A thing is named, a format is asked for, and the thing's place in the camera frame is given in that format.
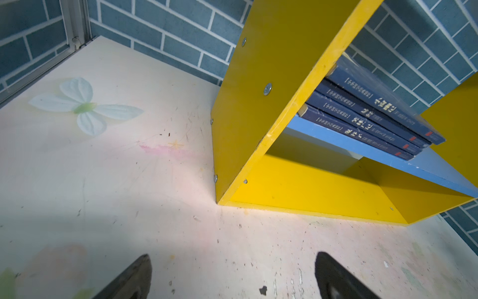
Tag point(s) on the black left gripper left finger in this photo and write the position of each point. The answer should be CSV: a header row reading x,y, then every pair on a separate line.
x,y
133,283

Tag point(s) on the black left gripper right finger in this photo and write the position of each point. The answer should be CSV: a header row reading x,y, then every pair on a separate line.
x,y
336,282

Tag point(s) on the navy book yellow label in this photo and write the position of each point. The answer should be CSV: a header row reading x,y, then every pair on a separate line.
x,y
340,96
323,119

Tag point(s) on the yellow pink blue bookshelf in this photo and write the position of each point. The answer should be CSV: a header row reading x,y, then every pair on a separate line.
x,y
267,157

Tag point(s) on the aluminium frame rail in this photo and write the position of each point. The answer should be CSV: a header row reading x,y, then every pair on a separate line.
x,y
36,36

